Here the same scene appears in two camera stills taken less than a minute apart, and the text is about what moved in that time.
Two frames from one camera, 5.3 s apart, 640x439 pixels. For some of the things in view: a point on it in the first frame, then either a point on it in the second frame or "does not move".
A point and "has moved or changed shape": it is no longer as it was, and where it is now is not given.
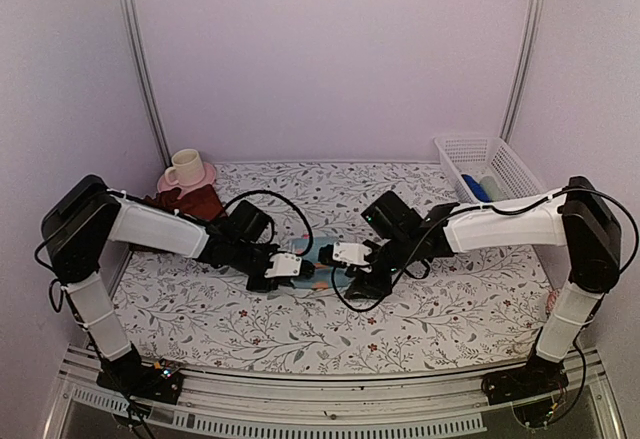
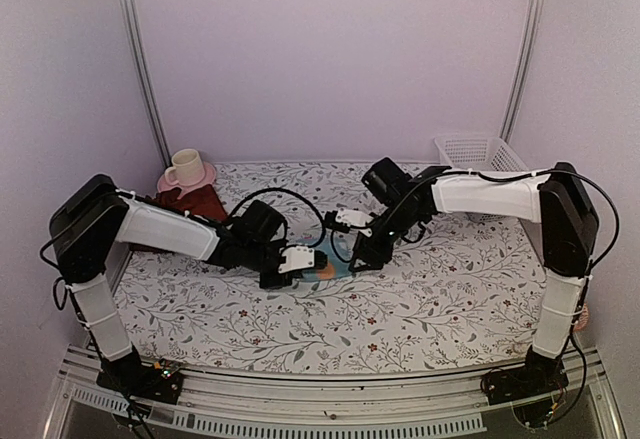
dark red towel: x=202 y=203 does not move
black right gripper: x=371 y=287 -> x=370 y=251
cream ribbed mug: x=189 y=171 does not move
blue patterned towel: x=324 y=276 has moved or changed shape
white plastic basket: x=484 y=169 does not move
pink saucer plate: x=209 y=178 does not move
